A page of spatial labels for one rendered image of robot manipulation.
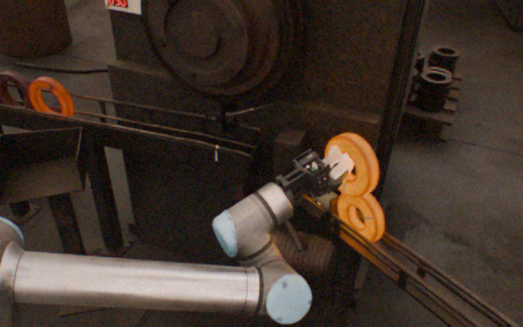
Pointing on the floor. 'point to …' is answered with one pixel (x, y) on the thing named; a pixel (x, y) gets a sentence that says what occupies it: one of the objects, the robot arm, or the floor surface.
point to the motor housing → (316, 257)
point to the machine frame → (266, 120)
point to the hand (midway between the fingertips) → (351, 158)
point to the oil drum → (30, 26)
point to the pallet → (433, 94)
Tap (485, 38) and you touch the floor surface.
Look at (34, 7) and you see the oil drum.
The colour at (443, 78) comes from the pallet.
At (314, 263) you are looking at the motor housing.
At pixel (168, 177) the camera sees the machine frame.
